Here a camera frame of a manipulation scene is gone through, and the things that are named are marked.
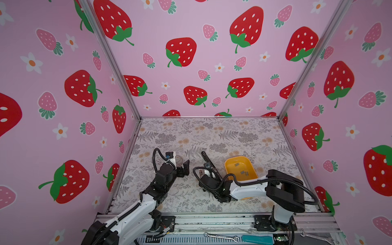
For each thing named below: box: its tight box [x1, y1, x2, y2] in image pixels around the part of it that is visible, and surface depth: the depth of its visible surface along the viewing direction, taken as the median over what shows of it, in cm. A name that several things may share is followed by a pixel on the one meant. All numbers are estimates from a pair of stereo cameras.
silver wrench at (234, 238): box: [203, 231, 240, 243], surface depth 72 cm
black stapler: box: [201, 151, 224, 181], surface depth 97 cm
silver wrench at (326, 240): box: [300, 230, 335, 245], surface depth 71 cm
